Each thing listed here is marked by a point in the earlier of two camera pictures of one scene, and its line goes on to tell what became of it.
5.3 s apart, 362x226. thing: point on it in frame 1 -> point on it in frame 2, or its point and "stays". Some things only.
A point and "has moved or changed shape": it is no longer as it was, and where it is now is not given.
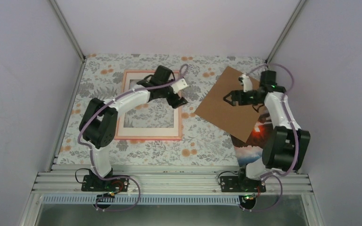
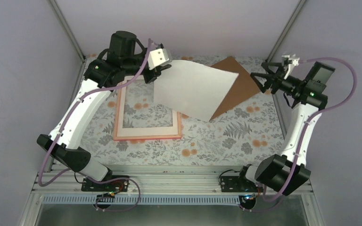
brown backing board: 238,120 has moved or changed shape
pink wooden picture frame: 153,120 stays
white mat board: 122,132 stays
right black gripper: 235,94 -> 277,78
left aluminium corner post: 68,30 stays
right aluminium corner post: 285,30 stays
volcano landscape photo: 251,151 -> 193,87
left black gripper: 179,102 -> 157,72
